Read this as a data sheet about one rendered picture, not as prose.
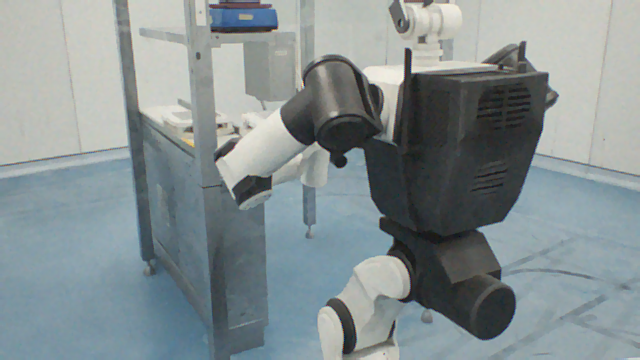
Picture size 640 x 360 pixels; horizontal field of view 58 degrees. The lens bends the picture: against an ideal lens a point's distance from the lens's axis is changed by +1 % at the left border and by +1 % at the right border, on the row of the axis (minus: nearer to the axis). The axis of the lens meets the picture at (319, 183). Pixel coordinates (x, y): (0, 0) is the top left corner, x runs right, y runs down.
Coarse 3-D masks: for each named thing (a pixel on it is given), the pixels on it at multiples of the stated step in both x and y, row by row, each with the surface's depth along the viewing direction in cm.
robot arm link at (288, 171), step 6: (222, 156) 114; (216, 162) 115; (222, 162) 114; (288, 162) 126; (294, 162) 127; (222, 168) 114; (282, 168) 124; (288, 168) 126; (294, 168) 127; (222, 174) 115; (228, 174) 113; (276, 174) 123; (282, 174) 124; (288, 174) 126; (294, 174) 128; (228, 180) 114; (276, 180) 123; (282, 180) 126; (228, 186) 115; (234, 198) 114
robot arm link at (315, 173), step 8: (320, 152) 133; (328, 152) 135; (312, 160) 134; (320, 160) 134; (328, 160) 136; (336, 160) 136; (344, 160) 137; (304, 168) 136; (312, 168) 135; (320, 168) 135; (304, 176) 136; (312, 176) 135; (320, 176) 136; (312, 184) 136; (320, 184) 137
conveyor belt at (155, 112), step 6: (144, 108) 304; (150, 108) 304; (156, 108) 304; (162, 108) 304; (168, 108) 304; (174, 108) 304; (180, 108) 304; (150, 114) 288; (156, 114) 288; (222, 138) 236; (228, 138) 236; (222, 144) 226
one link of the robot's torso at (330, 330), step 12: (324, 312) 146; (324, 324) 145; (336, 324) 141; (396, 324) 150; (324, 336) 146; (336, 336) 142; (324, 348) 147; (336, 348) 143; (372, 348) 151; (384, 348) 150; (396, 348) 151
